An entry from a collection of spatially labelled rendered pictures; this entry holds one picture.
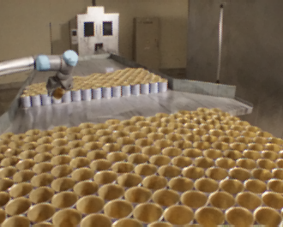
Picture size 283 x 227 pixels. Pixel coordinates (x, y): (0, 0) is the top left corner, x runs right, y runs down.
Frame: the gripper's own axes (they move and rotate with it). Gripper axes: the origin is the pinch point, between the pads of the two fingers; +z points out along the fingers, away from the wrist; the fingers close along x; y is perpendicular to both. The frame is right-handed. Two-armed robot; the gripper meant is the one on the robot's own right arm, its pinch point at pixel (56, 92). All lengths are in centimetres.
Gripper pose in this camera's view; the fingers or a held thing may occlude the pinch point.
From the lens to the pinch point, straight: 135.1
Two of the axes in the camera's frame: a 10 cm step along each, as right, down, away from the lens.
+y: -5.1, -8.4, 2.1
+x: -7.0, 2.5, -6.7
